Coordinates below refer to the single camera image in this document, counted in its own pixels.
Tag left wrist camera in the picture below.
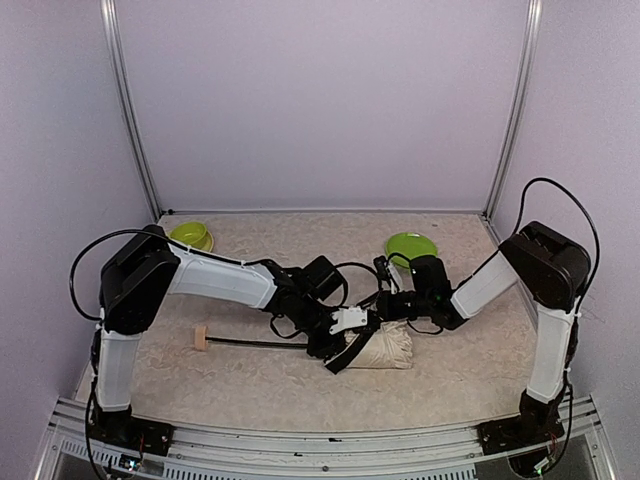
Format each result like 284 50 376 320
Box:
329 307 368 335

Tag green flat plate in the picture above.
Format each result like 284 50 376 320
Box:
385 232 438 269

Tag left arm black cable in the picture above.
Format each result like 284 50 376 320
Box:
69 228 156 321

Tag left aluminium frame post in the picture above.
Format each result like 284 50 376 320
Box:
100 0 163 221

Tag right aluminium frame post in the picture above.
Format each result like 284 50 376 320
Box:
483 0 543 223

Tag beige round plate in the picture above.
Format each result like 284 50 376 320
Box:
202 232 214 252

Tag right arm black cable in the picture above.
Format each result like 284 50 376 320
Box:
514 176 601 301

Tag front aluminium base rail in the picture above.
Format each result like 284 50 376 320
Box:
29 397 617 479

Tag beige folding umbrella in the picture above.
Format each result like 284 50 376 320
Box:
194 322 413 370

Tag aluminium frame post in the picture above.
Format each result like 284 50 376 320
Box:
100 0 163 221
483 0 543 223

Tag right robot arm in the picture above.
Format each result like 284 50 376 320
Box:
375 221 600 455

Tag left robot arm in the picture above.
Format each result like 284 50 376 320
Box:
85 225 381 456

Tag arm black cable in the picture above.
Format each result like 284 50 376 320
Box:
514 176 601 301
69 228 156 321

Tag lime green bowl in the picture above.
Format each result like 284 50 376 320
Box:
170 222 209 250

